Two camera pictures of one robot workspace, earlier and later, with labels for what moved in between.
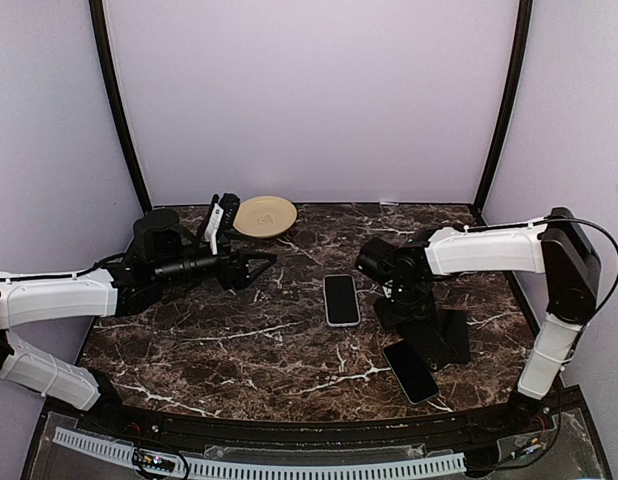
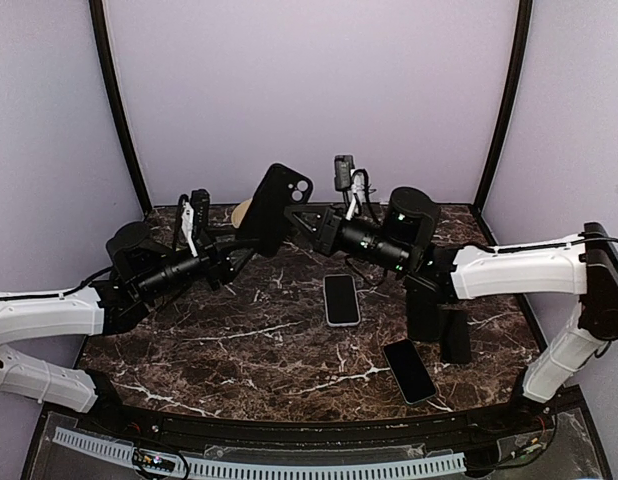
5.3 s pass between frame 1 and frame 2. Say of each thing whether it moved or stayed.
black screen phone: stayed
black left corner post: stayed
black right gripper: moved
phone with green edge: stayed
